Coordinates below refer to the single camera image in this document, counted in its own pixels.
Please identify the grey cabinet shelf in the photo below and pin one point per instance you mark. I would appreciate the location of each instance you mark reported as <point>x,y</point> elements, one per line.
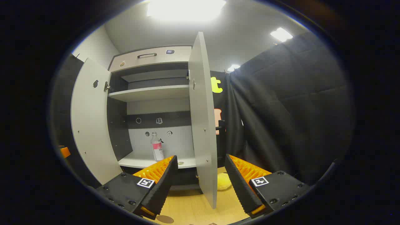
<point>150,93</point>

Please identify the small ceiling light panel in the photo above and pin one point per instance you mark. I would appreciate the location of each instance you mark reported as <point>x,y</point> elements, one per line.
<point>233,67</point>
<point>281,34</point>

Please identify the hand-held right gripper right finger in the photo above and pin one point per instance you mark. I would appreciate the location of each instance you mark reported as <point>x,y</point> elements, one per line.
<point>239,184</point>

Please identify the yellow plush toy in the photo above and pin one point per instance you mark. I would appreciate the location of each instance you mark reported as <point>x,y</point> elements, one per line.
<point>223,182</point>

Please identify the clear plastic bottle pink label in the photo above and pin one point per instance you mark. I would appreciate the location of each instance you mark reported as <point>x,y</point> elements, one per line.
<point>157,148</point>

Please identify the black backdrop cloth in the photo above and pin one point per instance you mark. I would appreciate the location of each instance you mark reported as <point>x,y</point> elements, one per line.
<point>297,109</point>

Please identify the grey and black cabinet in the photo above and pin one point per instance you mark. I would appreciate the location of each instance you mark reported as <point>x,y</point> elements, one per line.
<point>156,107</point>

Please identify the round brown coaster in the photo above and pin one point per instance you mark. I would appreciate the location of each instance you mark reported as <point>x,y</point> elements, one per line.
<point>165,219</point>

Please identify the grey cabinet drawer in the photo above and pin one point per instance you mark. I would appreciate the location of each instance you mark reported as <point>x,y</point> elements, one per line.
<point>150,61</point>

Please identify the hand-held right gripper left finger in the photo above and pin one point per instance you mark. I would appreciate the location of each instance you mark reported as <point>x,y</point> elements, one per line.
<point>162,184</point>

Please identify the grey cabinet door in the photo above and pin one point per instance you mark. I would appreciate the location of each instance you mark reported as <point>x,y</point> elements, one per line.
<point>201,118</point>
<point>90,125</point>

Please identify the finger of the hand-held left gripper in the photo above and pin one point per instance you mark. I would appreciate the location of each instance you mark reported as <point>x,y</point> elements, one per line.
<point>65,152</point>

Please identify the large ceiling light panel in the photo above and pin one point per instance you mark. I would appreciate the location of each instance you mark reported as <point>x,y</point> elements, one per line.
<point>186,8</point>

